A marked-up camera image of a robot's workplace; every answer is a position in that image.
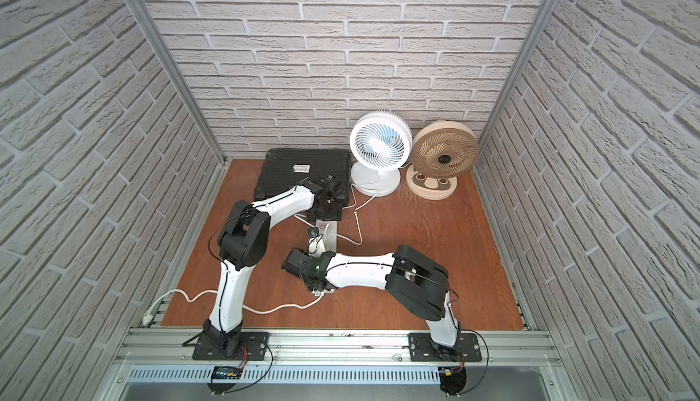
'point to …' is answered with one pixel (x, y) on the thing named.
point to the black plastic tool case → (284, 168)
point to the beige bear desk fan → (441, 152)
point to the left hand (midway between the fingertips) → (323, 210)
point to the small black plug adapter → (313, 231)
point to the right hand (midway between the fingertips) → (321, 257)
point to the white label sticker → (302, 168)
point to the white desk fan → (380, 141)
